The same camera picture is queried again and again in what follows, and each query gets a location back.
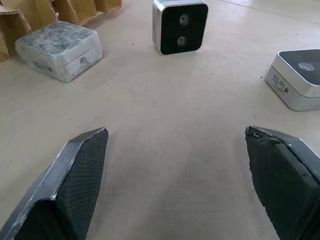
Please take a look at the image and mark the wooden battery tray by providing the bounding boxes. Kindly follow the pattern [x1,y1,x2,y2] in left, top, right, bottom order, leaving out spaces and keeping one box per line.
[0,0,123,63]

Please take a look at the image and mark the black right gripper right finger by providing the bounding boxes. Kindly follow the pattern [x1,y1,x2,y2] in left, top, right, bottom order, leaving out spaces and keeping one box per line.
[244,125,320,240]

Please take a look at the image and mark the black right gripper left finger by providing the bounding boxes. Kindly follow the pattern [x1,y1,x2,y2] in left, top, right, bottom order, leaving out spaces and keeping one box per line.
[0,127,109,240]

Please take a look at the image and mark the silver camera with black face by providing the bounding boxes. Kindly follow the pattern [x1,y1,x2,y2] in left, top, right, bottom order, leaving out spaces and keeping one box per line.
[152,0,210,56]
[264,49,320,112]

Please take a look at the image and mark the plastic-wrapped silver camera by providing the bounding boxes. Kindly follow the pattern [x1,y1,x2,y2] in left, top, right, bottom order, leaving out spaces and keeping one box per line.
[14,21,103,83]

